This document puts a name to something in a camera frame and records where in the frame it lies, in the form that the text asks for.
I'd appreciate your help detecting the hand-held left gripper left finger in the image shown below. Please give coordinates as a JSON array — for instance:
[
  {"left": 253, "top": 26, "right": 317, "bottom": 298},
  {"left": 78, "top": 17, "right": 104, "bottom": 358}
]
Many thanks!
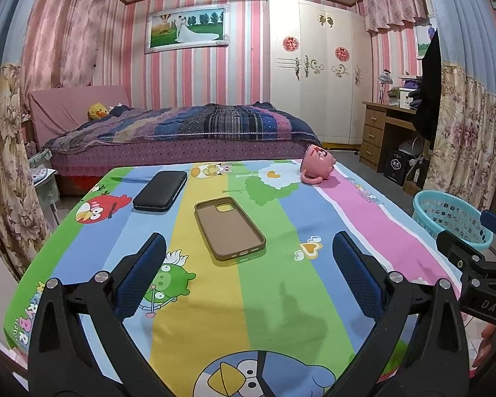
[{"left": 28, "top": 232, "right": 178, "bottom": 397}]

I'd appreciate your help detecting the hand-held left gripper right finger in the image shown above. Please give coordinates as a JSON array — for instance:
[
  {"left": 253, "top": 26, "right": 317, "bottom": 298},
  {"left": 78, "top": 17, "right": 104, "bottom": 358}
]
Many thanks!
[{"left": 332, "top": 232, "right": 470, "bottom": 397}]

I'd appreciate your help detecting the turquoise plastic basket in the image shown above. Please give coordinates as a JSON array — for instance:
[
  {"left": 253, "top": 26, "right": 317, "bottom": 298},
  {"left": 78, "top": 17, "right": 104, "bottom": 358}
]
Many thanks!
[{"left": 412, "top": 190, "right": 493, "bottom": 251}]

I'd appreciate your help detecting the person's right hand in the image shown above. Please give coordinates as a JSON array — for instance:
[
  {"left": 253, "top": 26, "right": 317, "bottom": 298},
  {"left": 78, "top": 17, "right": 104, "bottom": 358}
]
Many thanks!
[{"left": 472, "top": 326, "right": 496, "bottom": 368}]

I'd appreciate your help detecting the cardboard box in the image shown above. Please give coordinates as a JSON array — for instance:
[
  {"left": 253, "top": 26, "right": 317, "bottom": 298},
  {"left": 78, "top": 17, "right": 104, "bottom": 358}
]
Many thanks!
[{"left": 403, "top": 169, "right": 429, "bottom": 196}]

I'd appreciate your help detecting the black zip case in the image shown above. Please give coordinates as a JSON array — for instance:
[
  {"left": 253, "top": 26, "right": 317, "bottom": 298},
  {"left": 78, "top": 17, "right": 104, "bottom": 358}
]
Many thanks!
[{"left": 132, "top": 170, "right": 188, "bottom": 213}]

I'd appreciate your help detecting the cartoon bird printed tablecloth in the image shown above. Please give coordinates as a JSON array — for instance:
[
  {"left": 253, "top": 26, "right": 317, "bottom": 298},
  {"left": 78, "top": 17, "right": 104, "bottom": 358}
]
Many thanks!
[{"left": 4, "top": 159, "right": 464, "bottom": 397}]

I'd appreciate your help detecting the floral beige curtain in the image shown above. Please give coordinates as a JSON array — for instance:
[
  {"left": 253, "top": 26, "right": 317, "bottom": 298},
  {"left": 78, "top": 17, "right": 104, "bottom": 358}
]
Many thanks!
[
  {"left": 422, "top": 0, "right": 496, "bottom": 211},
  {"left": 0, "top": 0, "right": 61, "bottom": 282}
]

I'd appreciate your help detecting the tan phone case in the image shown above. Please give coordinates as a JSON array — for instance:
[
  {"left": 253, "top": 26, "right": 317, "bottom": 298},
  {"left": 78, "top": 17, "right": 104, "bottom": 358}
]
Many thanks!
[{"left": 194, "top": 196, "right": 267, "bottom": 262}]

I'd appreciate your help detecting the black carton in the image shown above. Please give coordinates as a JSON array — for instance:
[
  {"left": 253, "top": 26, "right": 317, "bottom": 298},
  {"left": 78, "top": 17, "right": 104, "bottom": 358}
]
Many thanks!
[{"left": 384, "top": 149, "right": 414, "bottom": 185}]

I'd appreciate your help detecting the white floor fan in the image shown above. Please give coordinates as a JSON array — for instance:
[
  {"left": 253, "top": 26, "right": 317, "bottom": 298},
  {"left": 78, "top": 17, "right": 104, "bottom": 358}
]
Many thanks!
[{"left": 399, "top": 138, "right": 425, "bottom": 160}]

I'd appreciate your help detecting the pink mug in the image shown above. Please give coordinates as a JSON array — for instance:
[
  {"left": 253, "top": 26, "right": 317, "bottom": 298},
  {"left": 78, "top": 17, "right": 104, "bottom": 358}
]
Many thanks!
[{"left": 300, "top": 144, "right": 338, "bottom": 185}]

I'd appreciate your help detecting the bed with purple skirt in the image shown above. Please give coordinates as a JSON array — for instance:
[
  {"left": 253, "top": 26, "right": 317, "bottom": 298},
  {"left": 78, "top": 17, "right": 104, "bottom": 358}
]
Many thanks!
[{"left": 28, "top": 85, "right": 325, "bottom": 197}]

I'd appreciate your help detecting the pale green plastic rack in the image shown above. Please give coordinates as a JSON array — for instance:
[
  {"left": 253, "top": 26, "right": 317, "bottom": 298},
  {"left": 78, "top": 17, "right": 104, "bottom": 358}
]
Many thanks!
[{"left": 27, "top": 149, "right": 61, "bottom": 224}]

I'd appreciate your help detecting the wooden desk with drawers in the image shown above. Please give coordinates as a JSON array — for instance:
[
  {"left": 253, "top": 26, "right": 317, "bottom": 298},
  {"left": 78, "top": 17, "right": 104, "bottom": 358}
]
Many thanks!
[{"left": 359, "top": 101, "right": 422, "bottom": 173}]

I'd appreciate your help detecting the black hanging garment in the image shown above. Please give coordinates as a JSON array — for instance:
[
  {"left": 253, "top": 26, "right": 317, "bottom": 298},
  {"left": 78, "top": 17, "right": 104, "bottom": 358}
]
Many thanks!
[{"left": 414, "top": 29, "right": 443, "bottom": 143}]

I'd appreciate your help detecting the white printer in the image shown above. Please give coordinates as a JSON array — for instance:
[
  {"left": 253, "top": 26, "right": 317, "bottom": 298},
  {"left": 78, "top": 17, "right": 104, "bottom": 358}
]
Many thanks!
[{"left": 388, "top": 88, "right": 416, "bottom": 108}]

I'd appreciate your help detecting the plaid patchwork quilt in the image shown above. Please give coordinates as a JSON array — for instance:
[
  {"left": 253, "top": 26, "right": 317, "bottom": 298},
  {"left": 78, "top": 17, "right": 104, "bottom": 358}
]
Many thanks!
[{"left": 43, "top": 101, "right": 323, "bottom": 154}]

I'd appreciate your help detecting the yellow duck plush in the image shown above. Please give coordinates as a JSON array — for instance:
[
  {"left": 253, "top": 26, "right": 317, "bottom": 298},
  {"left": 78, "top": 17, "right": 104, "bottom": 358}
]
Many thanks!
[{"left": 88, "top": 103, "right": 110, "bottom": 121}]

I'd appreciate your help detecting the desk lamp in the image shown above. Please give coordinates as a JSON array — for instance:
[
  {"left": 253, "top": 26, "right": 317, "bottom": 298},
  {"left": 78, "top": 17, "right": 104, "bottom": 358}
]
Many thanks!
[{"left": 378, "top": 69, "right": 394, "bottom": 104}]

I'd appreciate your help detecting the white wardrobe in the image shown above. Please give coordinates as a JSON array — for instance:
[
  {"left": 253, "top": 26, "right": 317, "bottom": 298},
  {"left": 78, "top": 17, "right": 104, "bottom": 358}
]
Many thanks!
[{"left": 269, "top": 0, "right": 375, "bottom": 146}]

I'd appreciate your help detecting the pink curtain valance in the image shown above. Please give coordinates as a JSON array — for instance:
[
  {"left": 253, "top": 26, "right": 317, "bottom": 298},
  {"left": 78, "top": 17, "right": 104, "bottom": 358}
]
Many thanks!
[{"left": 361, "top": 0, "right": 424, "bottom": 33}]

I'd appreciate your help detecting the pink patterned curtain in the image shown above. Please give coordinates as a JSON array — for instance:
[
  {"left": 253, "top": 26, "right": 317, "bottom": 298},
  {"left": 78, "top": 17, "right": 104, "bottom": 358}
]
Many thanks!
[{"left": 22, "top": 0, "right": 121, "bottom": 104}]

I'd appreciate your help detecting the small framed wall picture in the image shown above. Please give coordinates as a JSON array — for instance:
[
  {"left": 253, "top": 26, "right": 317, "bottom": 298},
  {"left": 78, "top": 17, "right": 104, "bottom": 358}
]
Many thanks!
[{"left": 415, "top": 19, "right": 437, "bottom": 59}]

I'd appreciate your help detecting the framed wedding wall picture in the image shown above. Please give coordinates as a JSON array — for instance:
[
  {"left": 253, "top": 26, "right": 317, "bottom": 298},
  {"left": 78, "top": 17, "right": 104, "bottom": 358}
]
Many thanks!
[{"left": 145, "top": 4, "right": 231, "bottom": 54}]

